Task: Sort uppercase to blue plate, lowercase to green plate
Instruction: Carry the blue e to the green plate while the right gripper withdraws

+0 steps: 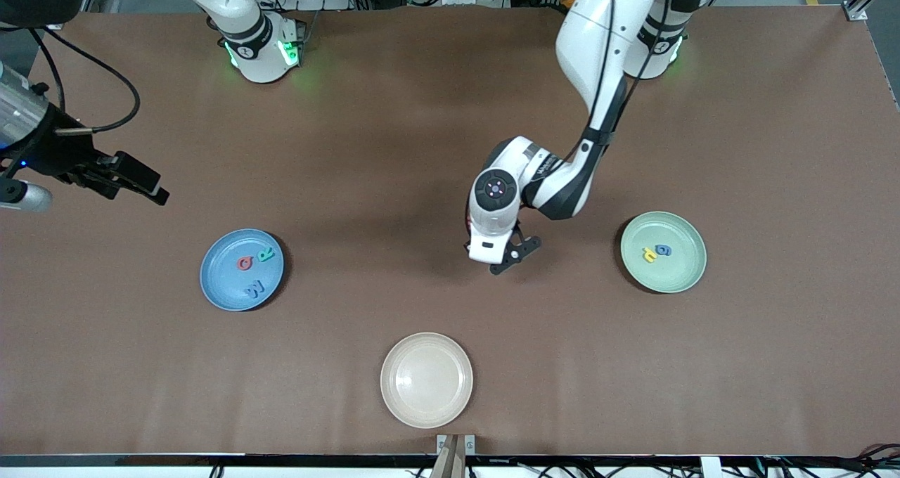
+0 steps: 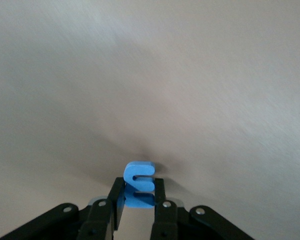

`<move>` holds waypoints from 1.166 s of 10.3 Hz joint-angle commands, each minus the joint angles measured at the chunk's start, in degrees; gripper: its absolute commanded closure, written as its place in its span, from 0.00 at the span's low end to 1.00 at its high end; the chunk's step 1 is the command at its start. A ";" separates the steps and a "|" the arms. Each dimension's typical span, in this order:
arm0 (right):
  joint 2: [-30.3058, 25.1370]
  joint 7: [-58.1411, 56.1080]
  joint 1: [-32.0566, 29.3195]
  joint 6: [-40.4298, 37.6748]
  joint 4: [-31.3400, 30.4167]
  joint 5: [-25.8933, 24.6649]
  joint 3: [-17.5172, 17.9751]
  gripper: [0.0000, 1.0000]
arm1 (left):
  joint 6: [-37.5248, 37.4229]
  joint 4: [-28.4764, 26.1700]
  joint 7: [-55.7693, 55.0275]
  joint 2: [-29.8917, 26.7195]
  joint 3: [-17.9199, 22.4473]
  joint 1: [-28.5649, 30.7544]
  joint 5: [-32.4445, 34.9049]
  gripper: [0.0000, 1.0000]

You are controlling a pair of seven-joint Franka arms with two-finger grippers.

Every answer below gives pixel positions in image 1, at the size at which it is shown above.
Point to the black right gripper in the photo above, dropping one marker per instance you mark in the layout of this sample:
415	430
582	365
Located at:
65	156

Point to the red foam letter Q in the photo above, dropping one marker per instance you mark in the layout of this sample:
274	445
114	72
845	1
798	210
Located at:
241	263

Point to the green foam letter R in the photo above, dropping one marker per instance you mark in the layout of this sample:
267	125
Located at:
264	256

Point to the blue foam capital W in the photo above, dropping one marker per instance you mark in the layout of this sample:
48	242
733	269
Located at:
254	289

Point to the yellow foam small h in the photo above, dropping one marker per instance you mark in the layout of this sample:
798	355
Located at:
650	256

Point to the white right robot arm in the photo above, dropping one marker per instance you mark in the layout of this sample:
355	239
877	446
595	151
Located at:
260	42

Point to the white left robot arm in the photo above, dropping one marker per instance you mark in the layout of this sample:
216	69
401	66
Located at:
598	35

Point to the blue plate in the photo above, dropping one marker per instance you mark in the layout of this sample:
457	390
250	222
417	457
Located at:
225	285

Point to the beige plate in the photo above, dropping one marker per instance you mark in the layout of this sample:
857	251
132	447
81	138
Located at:
427	381

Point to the green plate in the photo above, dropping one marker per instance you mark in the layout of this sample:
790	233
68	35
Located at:
675	274

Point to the brown table cover sheet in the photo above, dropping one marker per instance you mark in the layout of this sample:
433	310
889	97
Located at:
351	147

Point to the white label tag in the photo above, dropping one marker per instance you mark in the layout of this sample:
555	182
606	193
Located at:
710	467

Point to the metal table edge bracket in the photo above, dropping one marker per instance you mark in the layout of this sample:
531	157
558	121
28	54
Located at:
470	444

